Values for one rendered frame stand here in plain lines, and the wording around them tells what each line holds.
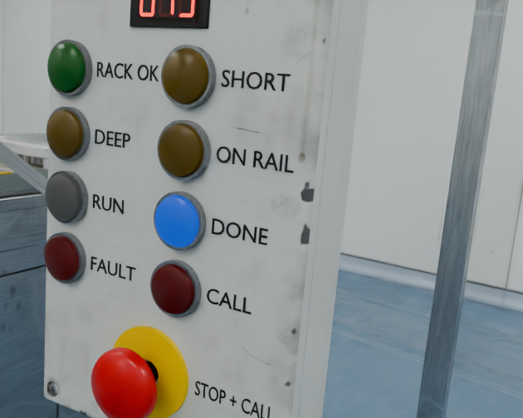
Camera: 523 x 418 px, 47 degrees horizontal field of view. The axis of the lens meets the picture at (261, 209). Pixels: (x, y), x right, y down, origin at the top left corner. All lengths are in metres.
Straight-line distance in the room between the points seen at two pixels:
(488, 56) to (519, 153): 2.43
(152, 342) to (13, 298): 0.98
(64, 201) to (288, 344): 0.15
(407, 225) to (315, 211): 3.74
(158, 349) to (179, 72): 0.15
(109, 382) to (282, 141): 0.15
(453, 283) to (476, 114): 0.39
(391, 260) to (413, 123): 0.90
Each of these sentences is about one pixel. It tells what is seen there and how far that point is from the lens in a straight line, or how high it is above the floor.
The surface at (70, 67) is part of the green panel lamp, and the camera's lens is 0.35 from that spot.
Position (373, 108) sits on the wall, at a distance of 4.05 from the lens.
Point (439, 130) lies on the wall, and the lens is 3.92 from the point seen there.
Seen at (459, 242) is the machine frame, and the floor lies 0.83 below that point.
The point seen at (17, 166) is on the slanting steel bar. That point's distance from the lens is 1.08.
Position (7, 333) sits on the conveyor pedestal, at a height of 0.61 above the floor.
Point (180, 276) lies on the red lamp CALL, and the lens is 0.31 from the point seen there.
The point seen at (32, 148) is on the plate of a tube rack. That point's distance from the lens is 1.29.
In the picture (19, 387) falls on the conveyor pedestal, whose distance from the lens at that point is 1.39.
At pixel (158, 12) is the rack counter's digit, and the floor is 1.15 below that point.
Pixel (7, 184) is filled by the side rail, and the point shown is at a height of 0.93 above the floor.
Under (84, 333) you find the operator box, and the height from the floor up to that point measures 0.97.
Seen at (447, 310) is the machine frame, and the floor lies 0.66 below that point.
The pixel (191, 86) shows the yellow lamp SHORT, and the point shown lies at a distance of 0.29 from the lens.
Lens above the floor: 1.12
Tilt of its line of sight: 11 degrees down
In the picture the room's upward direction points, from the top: 5 degrees clockwise
